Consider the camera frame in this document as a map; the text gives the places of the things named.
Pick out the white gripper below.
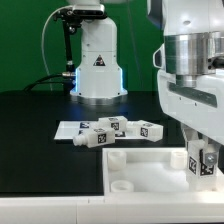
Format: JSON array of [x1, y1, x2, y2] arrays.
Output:
[[157, 70, 224, 166]]

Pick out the grey camera cable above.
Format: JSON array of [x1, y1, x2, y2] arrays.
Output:
[[41, 6, 64, 92]]

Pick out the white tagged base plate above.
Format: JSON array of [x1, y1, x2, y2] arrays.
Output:
[[54, 121, 139, 140]]

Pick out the black cables on table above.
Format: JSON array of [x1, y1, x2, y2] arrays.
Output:
[[23, 72, 77, 93]]

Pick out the white front fence bar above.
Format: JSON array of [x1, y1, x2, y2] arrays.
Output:
[[0, 192, 224, 224]]

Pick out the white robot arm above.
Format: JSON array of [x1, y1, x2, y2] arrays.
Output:
[[67, 0, 224, 146]]

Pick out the white square tabletop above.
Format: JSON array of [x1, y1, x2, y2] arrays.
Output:
[[103, 148, 224, 194]]

